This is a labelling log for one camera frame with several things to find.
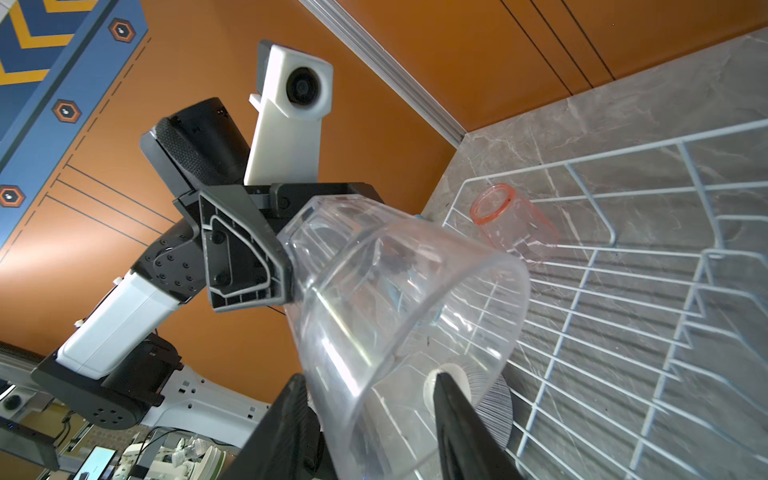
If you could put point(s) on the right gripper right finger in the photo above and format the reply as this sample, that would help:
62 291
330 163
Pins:
466 448

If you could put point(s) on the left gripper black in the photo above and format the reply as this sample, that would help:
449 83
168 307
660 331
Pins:
246 266

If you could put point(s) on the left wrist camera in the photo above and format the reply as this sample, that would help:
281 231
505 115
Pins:
294 92

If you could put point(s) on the clear transparent cup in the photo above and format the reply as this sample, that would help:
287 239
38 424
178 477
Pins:
383 303

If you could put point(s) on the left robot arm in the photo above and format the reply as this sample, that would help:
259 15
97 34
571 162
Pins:
116 371

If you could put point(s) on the clear upside-down glass bowl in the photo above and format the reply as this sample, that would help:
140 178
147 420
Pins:
493 405

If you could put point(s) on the pink transparent cup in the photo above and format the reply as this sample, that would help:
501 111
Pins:
511 223

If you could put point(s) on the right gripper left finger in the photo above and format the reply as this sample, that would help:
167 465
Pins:
287 443

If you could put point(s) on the white wire dish rack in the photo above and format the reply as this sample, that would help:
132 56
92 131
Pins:
644 351

